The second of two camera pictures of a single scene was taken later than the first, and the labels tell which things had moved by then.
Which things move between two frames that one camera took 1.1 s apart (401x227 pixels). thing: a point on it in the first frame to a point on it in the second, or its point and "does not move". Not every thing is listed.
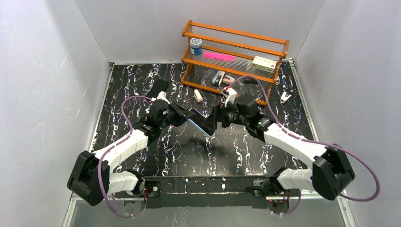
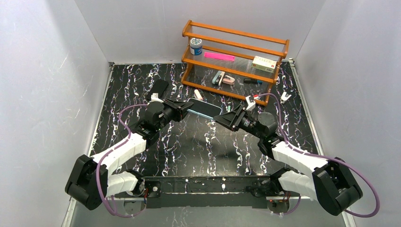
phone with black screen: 197,118 to 204,108
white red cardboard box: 264,64 does not move
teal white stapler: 218,77 does not move
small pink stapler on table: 197,96 does not move
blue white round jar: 196,46 does not move
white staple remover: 283,98 does not move
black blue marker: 251,81 does not move
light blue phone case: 196,119 to 204,109
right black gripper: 220,115 to 235,118
